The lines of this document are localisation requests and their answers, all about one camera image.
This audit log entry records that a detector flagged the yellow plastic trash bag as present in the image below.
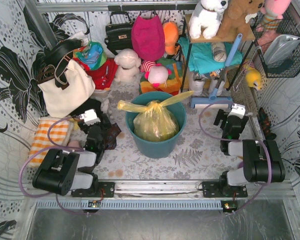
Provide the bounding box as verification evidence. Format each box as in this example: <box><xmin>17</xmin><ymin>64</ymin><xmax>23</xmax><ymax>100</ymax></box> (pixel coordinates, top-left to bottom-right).
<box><xmin>117</xmin><ymin>90</ymin><xmax>194</xmax><ymax>142</ymax></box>

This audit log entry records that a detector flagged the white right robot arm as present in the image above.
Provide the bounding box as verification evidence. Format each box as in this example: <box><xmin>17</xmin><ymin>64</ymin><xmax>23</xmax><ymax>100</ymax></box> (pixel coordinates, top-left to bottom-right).
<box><xmin>201</xmin><ymin>109</ymin><xmax>286</xmax><ymax>198</ymax></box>

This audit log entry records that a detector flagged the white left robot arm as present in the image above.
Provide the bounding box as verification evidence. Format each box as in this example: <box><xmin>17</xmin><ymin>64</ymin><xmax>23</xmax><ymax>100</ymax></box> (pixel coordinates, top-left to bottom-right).
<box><xmin>32</xmin><ymin>120</ymin><xmax>115</xmax><ymax>198</ymax></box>

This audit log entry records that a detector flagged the teal plastic trash bin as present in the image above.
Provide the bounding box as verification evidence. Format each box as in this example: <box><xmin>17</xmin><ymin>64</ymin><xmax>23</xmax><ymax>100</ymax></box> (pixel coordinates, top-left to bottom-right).
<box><xmin>125</xmin><ymin>91</ymin><xmax>187</xmax><ymax>159</ymax></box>

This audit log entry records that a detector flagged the magenta fuzzy bag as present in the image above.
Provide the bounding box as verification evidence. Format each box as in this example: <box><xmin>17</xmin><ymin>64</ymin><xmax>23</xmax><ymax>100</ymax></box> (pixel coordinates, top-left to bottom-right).
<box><xmin>131</xmin><ymin>15</ymin><xmax>165</xmax><ymax>61</ymax></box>

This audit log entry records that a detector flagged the cream canvas tote bag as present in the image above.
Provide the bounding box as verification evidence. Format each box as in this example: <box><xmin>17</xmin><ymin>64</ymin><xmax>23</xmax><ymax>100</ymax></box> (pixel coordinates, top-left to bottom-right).
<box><xmin>38</xmin><ymin>59</ymin><xmax>95</xmax><ymax>118</ymax></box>

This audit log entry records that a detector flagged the dark floral necktie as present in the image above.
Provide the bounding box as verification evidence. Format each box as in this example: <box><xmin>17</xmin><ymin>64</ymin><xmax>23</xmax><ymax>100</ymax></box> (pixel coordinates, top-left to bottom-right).
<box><xmin>103</xmin><ymin>123</ymin><xmax>121</xmax><ymax>150</ymax></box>

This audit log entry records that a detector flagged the pink striped plush doll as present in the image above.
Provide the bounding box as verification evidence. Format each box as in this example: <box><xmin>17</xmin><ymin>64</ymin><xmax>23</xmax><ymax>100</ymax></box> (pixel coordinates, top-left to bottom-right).
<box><xmin>140</xmin><ymin>60</ymin><xmax>172</xmax><ymax>88</ymax></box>

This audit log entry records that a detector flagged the white roll container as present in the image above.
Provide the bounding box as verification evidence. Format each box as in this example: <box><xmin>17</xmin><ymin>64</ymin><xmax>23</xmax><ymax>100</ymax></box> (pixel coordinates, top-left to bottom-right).
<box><xmin>189</xmin><ymin>75</ymin><xmax>205</xmax><ymax>96</ymax></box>

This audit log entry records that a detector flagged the white plush lamb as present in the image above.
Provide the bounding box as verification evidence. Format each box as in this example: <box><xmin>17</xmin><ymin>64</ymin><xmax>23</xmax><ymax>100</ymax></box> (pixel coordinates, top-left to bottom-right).
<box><xmin>114</xmin><ymin>48</ymin><xmax>141</xmax><ymax>83</ymax></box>

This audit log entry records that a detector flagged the red garment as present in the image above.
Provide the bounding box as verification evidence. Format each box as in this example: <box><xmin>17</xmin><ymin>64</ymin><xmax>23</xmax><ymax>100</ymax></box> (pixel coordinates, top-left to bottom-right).
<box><xmin>79</xmin><ymin>58</ymin><xmax>118</xmax><ymax>90</ymax></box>

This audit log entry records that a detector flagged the teal folded cloth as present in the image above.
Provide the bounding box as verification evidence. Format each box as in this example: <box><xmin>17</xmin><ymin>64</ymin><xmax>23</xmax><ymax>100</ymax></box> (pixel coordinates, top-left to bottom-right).
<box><xmin>178</xmin><ymin>37</ymin><xmax>243</xmax><ymax>74</ymax></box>

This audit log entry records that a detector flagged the pink cloth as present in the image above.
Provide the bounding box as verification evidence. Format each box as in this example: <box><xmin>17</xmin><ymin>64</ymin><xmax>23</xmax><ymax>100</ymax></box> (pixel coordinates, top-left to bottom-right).
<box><xmin>67</xmin><ymin>140</ymin><xmax>81</xmax><ymax>149</ymax></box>

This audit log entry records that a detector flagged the colourful silk scarf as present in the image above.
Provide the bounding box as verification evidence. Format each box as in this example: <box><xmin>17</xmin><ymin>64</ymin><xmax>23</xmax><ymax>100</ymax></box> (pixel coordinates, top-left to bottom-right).
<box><xmin>73</xmin><ymin>41</ymin><xmax>107</xmax><ymax>71</ymax></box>

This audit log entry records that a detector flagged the black leather handbag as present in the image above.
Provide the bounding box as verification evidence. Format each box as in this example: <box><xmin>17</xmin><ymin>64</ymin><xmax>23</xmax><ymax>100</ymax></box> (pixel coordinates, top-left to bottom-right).
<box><xmin>104</xmin><ymin>11</ymin><xmax>134</xmax><ymax>56</ymax></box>

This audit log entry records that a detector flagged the orange plush toy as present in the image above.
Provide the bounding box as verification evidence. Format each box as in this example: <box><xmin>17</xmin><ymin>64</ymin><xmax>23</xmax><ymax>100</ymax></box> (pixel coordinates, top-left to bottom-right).
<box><xmin>162</xmin><ymin>21</ymin><xmax>179</xmax><ymax>55</ymax></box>

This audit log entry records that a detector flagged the orange checked towel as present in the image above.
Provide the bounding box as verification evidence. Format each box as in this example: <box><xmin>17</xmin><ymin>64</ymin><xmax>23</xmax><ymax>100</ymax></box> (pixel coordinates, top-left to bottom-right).
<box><xmin>28</xmin><ymin>117</ymin><xmax>74</xmax><ymax>167</ymax></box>

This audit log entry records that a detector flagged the yellow plush duck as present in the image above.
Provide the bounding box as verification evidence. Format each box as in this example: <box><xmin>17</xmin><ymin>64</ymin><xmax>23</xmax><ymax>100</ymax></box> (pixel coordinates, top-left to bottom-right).
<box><xmin>243</xmin><ymin>60</ymin><xmax>262</xmax><ymax>91</ymax></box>

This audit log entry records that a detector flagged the black hat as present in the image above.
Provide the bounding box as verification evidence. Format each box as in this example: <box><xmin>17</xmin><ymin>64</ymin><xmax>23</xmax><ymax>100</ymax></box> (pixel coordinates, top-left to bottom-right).
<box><xmin>44</xmin><ymin>39</ymin><xmax>82</xmax><ymax>65</ymax></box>

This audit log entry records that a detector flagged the white plush dog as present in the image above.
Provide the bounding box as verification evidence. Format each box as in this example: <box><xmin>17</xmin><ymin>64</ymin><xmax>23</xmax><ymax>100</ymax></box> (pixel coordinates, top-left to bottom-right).
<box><xmin>189</xmin><ymin>0</ymin><xmax>229</xmax><ymax>40</ymax></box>

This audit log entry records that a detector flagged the brown teddy bear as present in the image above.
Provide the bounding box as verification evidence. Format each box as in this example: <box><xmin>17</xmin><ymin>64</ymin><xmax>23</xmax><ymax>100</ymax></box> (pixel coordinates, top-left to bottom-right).
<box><xmin>217</xmin><ymin>0</ymin><xmax>265</xmax><ymax>41</ymax></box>

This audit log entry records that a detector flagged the black metal shelf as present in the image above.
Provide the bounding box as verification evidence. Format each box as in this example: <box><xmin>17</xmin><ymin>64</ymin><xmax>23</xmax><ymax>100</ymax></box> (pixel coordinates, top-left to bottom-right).
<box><xmin>179</xmin><ymin>14</ymin><xmax>256</xmax><ymax>93</ymax></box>

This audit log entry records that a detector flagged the silver foil pouch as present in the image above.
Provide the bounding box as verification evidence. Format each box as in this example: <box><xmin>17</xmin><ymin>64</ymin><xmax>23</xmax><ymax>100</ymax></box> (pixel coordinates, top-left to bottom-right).
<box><xmin>263</xmin><ymin>34</ymin><xmax>300</xmax><ymax>65</ymax></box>

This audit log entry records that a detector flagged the pink plush toy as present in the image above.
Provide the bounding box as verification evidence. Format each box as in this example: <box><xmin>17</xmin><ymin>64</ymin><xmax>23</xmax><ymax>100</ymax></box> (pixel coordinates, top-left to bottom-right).
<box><xmin>257</xmin><ymin>0</ymin><xmax>291</xmax><ymax>30</ymax></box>

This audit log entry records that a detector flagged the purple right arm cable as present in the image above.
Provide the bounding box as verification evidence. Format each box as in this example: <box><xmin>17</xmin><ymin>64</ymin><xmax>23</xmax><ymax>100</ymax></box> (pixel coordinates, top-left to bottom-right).
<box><xmin>198</xmin><ymin>101</ymin><xmax>273</xmax><ymax>213</ymax></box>

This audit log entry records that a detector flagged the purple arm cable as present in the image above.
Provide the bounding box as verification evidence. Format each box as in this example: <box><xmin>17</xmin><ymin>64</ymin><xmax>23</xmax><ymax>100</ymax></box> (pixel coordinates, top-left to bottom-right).
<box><xmin>198</xmin><ymin>101</ymin><xmax>273</xmax><ymax>213</ymax></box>
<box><xmin>19</xmin><ymin>117</ymin><xmax>101</xmax><ymax>216</ymax></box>

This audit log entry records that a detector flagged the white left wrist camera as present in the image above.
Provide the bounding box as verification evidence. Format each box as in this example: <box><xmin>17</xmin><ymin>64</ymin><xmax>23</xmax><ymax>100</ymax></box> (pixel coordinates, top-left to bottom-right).
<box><xmin>79</xmin><ymin>109</ymin><xmax>101</xmax><ymax>126</ymax></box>

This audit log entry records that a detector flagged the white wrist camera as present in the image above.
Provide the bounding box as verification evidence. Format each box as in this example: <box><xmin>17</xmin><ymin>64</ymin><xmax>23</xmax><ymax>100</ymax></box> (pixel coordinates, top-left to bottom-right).
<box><xmin>228</xmin><ymin>103</ymin><xmax>246</xmax><ymax>119</ymax></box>
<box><xmin>79</xmin><ymin>109</ymin><xmax>101</xmax><ymax>126</ymax></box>

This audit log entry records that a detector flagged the blue handled broom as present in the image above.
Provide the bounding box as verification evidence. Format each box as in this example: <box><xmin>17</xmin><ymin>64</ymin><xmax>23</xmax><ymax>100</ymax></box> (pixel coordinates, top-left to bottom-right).
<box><xmin>190</xmin><ymin>33</ymin><xmax>243</xmax><ymax>109</ymax></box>

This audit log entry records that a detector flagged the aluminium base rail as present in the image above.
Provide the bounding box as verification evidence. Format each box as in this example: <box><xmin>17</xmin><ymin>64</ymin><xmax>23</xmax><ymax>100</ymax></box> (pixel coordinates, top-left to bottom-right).
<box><xmin>34</xmin><ymin>180</ymin><xmax>296</xmax><ymax>213</ymax></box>

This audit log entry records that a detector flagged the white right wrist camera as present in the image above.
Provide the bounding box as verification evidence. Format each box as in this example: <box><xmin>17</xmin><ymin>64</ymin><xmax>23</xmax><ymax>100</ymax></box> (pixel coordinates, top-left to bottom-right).
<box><xmin>228</xmin><ymin>103</ymin><xmax>246</xmax><ymax>119</ymax></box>

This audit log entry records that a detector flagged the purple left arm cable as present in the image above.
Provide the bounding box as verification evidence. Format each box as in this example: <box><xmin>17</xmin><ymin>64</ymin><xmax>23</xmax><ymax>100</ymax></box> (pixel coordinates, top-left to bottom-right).
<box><xmin>19</xmin><ymin>117</ymin><xmax>101</xmax><ymax>216</ymax></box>

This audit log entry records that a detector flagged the black wire basket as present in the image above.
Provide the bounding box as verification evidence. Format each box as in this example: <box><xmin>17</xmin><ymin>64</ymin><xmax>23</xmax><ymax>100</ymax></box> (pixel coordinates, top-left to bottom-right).
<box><xmin>250</xmin><ymin>12</ymin><xmax>300</xmax><ymax>78</ymax></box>

